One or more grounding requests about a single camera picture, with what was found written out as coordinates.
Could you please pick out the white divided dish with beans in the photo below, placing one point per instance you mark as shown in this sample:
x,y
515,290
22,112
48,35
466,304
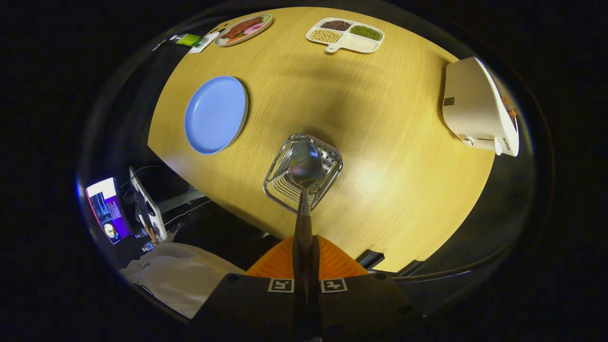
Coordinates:
x,y
361,43

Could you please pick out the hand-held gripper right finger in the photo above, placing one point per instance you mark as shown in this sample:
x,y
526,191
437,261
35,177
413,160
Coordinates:
x,y
361,304

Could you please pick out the blue plate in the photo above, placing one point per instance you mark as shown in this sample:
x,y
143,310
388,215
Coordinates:
x,y
216,115

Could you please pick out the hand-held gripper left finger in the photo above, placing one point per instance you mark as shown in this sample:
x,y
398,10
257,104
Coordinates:
x,y
251,304

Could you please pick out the toast bread slice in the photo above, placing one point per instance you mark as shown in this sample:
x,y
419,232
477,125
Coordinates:
x,y
510,107

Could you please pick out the white cloth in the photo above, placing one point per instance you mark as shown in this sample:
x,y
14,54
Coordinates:
x,y
178,278

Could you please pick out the green plastic bottle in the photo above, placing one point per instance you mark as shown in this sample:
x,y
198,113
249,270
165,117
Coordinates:
x,y
190,39

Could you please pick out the perforated metal basket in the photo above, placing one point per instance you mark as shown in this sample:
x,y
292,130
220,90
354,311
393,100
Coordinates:
x,y
278,183

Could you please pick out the lit computer monitor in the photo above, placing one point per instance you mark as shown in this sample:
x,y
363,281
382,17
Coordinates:
x,y
108,209

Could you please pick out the white laptop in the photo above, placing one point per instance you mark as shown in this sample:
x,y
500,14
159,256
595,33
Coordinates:
x,y
148,211

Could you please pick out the plate of toy food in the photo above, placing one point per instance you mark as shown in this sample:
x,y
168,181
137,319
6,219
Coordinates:
x,y
243,29

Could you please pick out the white square coaster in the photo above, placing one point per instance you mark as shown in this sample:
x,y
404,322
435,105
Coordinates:
x,y
209,42

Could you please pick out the white toaster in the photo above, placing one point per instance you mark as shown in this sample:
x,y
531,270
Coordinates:
x,y
475,109

